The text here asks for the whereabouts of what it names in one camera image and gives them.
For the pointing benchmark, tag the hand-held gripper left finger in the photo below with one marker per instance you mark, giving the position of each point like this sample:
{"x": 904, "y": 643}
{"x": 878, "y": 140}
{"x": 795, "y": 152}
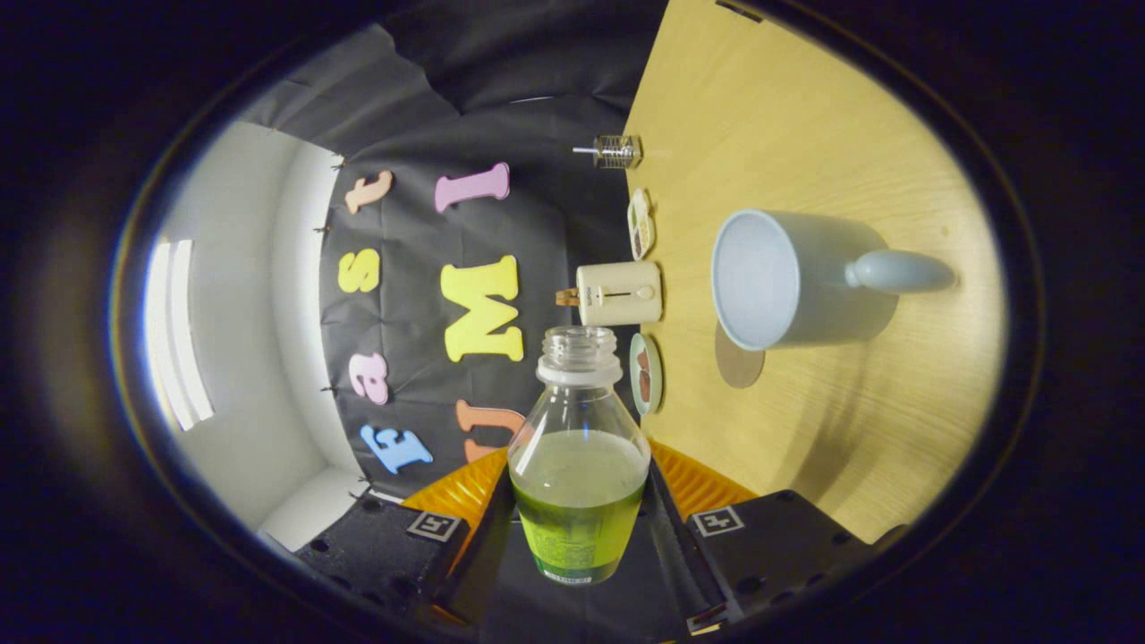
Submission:
{"x": 487, "y": 555}

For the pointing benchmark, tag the wooden table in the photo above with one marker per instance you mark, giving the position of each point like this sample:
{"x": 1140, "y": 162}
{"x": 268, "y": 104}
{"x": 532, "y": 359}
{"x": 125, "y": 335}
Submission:
{"x": 805, "y": 429}

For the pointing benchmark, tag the ceiling light panel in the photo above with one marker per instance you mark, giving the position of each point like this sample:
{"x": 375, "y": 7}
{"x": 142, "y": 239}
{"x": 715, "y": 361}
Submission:
{"x": 179, "y": 331}

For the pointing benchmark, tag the pale green plate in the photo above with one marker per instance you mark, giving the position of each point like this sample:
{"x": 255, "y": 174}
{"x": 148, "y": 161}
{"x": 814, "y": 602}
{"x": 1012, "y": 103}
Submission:
{"x": 657, "y": 374}

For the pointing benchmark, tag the green juice bottle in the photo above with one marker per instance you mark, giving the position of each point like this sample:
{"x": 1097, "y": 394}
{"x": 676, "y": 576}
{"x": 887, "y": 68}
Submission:
{"x": 577, "y": 501}

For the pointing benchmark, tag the round brown coaster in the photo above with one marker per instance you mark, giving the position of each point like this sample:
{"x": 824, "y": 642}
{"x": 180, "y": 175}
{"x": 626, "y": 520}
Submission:
{"x": 741, "y": 368}

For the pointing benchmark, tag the brown toast slice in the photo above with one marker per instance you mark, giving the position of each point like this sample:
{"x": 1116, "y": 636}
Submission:
{"x": 567, "y": 297}

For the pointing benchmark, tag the black backdrop cloth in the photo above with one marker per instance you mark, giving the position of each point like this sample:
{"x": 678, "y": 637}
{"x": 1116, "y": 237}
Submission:
{"x": 420, "y": 224}

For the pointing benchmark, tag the pale grey cup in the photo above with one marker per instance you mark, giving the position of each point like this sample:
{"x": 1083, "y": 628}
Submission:
{"x": 805, "y": 277}

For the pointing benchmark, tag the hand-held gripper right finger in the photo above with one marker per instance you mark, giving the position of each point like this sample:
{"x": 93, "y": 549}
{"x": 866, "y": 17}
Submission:
{"x": 671, "y": 555}

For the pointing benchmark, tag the white toaster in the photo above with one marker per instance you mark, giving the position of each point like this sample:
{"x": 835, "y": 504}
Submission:
{"x": 622, "y": 293}

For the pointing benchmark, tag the clear square holder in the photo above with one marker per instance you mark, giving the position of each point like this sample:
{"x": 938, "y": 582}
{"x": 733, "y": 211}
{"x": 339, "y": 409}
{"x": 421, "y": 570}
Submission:
{"x": 619, "y": 152}

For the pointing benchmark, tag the white divided snack tray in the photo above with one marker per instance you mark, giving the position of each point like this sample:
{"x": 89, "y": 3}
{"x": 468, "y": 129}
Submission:
{"x": 640, "y": 224}

